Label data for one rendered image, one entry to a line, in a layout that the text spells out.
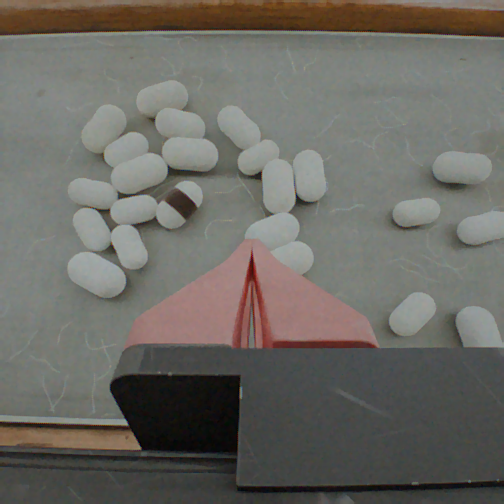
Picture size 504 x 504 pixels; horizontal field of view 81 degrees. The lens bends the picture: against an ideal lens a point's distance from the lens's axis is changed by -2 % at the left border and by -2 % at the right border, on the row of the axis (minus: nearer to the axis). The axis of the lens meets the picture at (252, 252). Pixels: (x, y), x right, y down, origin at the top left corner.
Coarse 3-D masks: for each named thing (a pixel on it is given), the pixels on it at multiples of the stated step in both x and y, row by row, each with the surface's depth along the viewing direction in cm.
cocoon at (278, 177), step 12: (264, 168) 20; (276, 168) 20; (288, 168) 20; (264, 180) 20; (276, 180) 19; (288, 180) 20; (264, 192) 20; (276, 192) 19; (288, 192) 19; (276, 204) 19; (288, 204) 19
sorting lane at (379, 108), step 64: (0, 64) 24; (64, 64) 24; (128, 64) 24; (192, 64) 24; (256, 64) 24; (320, 64) 24; (384, 64) 24; (448, 64) 24; (0, 128) 23; (64, 128) 23; (128, 128) 23; (320, 128) 23; (384, 128) 23; (448, 128) 23; (0, 192) 21; (64, 192) 21; (256, 192) 21; (384, 192) 21; (448, 192) 21; (0, 256) 20; (64, 256) 20; (192, 256) 20; (320, 256) 20; (384, 256) 20; (448, 256) 20; (0, 320) 19; (64, 320) 19; (128, 320) 19; (384, 320) 19; (448, 320) 19; (0, 384) 18; (64, 384) 18
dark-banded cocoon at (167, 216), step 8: (184, 184) 19; (192, 184) 20; (184, 192) 19; (192, 192) 19; (200, 192) 20; (200, 200) 20; (160, 208) 19; (168, 208) 19; (160, 216) 19; (168, 216) 19; (176, 216) 19; (168, 224) 19; (176, 224) 19
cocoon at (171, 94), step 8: (144, 88) 21; (152, 88) 21; (160, 88) 21; (168, 88) 21; (176, 88) 21; (184, 88) 22; (144, 96) 21; (152, 96) 21; (160, 96) 21; (168, 96) 21; (176, 96) 21; (184, 96) 22; (144, 104) 21; (152, 104) 21; (160, 104) 21; (168, 104) 21; (176, 104) 22; (184, 104) 22; (144, 112) 22; (152, 112) 22
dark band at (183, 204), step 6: (174, 192) 19; (180, 192) 19; (168, 198) 19; (174, 198) 19; (180, 198) 19; (186, 198) 19; (168, 204) 19; (174, 204) 19; (180, 204) 19; (186, 204) 19; (192, 204) 20; (180, 210) 19; (186, 210) 19; (192, 210) 20; (186, 216) 20
